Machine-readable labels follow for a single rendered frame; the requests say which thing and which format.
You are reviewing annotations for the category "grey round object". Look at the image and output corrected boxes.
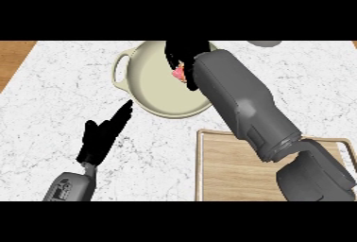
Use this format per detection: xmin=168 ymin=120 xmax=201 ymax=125
xmin=245 ymin=41 xmax=283 ymax=48

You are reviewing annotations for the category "wooden tray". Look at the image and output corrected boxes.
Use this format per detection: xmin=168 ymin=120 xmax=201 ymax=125
xmin=193 ymin=128 xmax=357 ymax=202

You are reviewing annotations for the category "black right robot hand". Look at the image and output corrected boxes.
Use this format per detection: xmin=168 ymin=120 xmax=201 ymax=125
xmin=164 ymin=41 xmax=212 ymax=93

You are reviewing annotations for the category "pink cupcake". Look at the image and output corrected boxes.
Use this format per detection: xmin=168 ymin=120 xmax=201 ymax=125
xmin=170 ymin=61 xmax=189 ymax=84

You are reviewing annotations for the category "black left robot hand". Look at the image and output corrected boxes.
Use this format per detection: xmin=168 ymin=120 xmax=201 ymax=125
xmin=75 ymin=98 xmax=136 ymax=167

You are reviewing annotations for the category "cream pot with handle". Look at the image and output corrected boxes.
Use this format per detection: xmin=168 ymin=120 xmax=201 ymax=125
xmin=111 ymin=41 xmax=220 ymax=120

